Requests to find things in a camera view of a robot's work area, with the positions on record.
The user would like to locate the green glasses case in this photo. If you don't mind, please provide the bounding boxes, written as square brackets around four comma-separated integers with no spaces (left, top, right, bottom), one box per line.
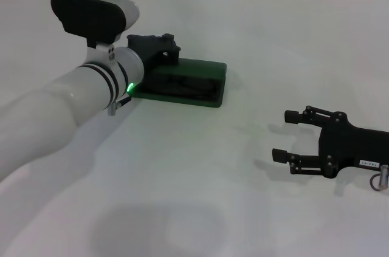
[130,58,228,109]

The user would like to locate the right arm connector with cable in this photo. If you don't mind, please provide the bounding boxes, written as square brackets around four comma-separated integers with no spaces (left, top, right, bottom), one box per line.
[369,164,389,192]

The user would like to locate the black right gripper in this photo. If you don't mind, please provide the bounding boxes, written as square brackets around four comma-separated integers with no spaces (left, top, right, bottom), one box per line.
[272,105,389,179]

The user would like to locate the left arm connector with cable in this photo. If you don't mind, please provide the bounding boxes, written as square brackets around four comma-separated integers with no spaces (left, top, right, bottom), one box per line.
[107,95,133,117]

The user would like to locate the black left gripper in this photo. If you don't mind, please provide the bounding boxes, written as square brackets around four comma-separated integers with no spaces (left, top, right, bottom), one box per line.
[126,33,182,73]

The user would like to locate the arm connector with cable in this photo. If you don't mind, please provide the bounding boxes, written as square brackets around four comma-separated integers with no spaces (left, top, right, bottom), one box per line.
[107,95,133,117]
[369,164,389,192]

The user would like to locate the black glasses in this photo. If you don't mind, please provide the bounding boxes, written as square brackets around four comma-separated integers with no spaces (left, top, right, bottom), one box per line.
[162,75,219,99]

